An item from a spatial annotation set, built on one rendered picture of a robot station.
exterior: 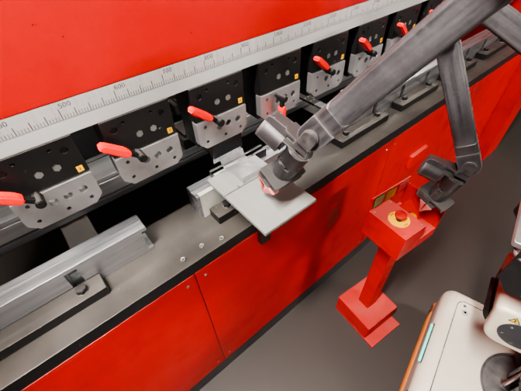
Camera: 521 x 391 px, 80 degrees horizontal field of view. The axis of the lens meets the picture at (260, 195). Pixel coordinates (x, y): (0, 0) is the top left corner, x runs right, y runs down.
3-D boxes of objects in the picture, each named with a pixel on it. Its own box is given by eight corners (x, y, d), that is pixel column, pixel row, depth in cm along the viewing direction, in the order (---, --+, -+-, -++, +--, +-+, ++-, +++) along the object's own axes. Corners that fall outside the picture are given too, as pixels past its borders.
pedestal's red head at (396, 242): (395, 261, 108) (412, 228, 95) (361, 231, 117) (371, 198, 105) (432, 234, 115) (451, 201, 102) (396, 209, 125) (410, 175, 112)
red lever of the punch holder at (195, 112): (194, 108, 66) (226, 121, 74) (184, 101, 69) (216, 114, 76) (191, 115, 67) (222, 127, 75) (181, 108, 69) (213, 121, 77)
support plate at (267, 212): (265, 236, 76) (265, 233, 75) (207, 182, 91) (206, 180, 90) (315, 201, 84) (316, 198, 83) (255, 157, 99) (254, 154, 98)
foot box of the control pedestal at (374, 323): (371, 348, 150) (377, 339, 141) (335, 307, 165) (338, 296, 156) (398, 325, 157) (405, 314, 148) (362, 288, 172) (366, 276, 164)
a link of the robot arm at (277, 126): (320, 140, 58) (335, 124, 64) (274, 98, 58) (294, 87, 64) (286, 177, 66) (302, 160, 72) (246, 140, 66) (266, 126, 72)
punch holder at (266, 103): (261, 122, 88) (259, 64, 76) (243, 111, 93) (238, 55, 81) (298, 104, 95) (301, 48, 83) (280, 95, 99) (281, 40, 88)
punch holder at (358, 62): (351, 79, 105) (360, 25, 94) (332, 71, 110) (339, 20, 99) (377, 66, 112) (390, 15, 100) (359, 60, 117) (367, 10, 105)
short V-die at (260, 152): (215, 183, 94) (214, 175, 92) (210, 178, 95) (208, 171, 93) (266, 155, 102) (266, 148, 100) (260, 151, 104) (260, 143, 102)
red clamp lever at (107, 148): (102, 145, 58) (149, 156, 65) (94, 136, 60) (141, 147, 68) (99, 153, 58) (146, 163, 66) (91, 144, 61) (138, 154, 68)
